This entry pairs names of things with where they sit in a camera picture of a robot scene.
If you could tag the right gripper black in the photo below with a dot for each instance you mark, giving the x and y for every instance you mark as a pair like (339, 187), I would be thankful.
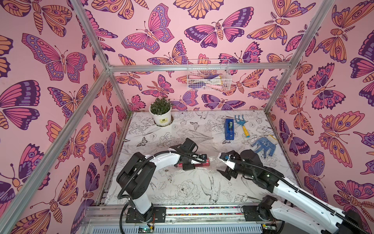
(231, 168)

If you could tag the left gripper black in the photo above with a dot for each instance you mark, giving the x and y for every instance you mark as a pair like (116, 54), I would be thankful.
(191, 154)

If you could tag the red wine bottle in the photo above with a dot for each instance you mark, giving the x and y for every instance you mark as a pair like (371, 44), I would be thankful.
(207, 164)

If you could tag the clear bubble wrap sheet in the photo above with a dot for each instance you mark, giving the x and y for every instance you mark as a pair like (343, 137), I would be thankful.
(189, 158)

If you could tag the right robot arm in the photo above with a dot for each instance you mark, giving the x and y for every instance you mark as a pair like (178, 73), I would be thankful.
(288, 202)

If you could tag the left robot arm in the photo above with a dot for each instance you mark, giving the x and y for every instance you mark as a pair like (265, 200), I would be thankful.
(135, 177)

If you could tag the blue yellow garden rake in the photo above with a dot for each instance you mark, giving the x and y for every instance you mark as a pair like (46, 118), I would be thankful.
(241, 121)

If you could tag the blue tape dispenser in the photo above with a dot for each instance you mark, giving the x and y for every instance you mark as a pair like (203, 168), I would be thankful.
(229, 129)

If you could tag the white potted succulent plant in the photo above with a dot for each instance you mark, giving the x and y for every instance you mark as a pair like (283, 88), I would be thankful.
(160, 110)

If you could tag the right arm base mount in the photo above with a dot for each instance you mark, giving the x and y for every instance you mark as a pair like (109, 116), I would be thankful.
(258, 214)

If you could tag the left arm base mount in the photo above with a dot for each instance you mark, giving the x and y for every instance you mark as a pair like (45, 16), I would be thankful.
(156, 214)

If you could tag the white wire wall basket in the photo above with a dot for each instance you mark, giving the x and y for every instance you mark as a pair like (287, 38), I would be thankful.
(208, 76)

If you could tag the aluminium front rail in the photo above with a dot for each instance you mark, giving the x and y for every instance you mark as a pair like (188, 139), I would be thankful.
(221, 219)

